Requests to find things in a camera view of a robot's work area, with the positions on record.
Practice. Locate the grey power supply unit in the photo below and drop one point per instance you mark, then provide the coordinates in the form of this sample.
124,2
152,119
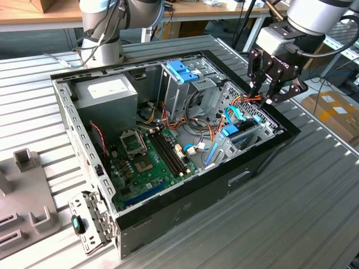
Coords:
112,112

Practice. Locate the black blue bracket latch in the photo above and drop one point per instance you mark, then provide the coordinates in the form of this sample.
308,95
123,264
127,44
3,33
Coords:
75,224

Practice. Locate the brown cardboard box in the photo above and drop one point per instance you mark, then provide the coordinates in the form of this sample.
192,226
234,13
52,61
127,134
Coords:
45,5

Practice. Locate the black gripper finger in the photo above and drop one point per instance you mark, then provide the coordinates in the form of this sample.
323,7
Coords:
258,64
294,89

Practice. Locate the metal disk bay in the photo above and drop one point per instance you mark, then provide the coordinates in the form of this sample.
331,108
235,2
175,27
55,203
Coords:
228,151

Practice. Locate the metal slat table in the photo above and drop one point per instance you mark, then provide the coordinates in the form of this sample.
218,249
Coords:
354,33

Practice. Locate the blue expansion slot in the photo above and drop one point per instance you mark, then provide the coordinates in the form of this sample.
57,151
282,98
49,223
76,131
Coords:
140,196

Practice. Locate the hard disk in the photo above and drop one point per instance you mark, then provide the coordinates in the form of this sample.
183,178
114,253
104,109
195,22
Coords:
230,131

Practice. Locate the black case fan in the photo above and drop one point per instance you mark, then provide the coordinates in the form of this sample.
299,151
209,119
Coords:
98,140

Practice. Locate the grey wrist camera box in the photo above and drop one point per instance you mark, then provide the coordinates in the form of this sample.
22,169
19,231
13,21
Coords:
269,42

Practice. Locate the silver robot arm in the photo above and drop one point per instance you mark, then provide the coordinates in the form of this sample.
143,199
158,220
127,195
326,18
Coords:
317,14

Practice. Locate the green motherboard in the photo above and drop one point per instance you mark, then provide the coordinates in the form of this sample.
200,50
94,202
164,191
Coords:
152,179

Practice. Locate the grey parts rack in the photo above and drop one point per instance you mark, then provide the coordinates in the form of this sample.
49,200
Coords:
25,193

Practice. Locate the wooden top desk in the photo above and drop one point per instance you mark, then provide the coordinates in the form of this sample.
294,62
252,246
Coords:
196,11

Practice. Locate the black open PC case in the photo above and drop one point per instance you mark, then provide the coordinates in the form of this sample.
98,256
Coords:
202,201

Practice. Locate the labelled cardboard box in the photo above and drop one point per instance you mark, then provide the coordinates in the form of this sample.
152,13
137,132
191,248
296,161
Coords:
331,112

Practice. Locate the black RAM slot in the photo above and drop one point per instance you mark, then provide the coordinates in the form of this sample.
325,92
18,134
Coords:
163,155
173,151
170,153
166,154

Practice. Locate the metal hinged slot bracket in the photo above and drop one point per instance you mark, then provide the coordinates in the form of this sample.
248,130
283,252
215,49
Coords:
92,241

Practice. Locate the black tripod pole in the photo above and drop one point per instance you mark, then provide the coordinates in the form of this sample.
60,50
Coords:
241,30

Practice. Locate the blue drive cage latch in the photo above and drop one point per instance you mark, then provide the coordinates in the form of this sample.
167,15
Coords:
179,70

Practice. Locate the metal drive cage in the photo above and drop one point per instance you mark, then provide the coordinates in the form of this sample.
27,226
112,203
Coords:
174,95

